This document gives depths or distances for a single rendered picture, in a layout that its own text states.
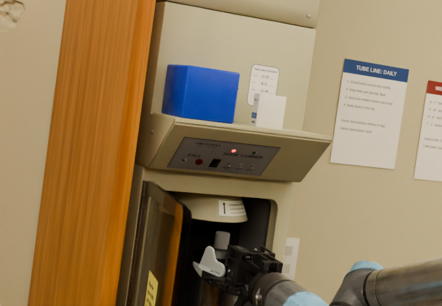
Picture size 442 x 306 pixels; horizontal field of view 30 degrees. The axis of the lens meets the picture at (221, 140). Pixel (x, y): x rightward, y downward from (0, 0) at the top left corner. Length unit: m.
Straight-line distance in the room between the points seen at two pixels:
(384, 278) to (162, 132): 0.44
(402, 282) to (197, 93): 0.46
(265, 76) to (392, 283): 0.48
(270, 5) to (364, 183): 0.81
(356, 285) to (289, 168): 0.28
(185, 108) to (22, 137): 0.57
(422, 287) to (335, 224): 0.94
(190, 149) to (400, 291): 0.43
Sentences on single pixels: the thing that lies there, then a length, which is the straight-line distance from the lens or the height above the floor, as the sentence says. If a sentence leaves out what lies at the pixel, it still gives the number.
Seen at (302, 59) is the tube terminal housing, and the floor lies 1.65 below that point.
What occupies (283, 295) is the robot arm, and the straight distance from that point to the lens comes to 1.33.
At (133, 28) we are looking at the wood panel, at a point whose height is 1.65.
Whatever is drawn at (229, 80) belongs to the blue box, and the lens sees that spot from 1.43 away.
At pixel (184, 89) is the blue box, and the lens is 1.40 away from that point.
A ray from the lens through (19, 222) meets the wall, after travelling 1.90.
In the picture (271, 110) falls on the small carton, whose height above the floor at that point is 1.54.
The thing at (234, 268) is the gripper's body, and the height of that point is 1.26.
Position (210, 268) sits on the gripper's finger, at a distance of 1.53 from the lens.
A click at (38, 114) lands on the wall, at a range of 1.88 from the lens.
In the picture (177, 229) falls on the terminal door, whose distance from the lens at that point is 1.22.
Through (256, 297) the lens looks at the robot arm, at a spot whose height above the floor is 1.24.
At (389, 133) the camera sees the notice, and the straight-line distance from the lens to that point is 2.28.
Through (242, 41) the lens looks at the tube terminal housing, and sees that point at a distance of 1.56.
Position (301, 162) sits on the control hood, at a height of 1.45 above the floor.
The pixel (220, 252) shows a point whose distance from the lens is 1.56.
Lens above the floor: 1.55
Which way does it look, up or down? 3 degrees down
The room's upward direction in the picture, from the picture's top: 8 degrees clockwise
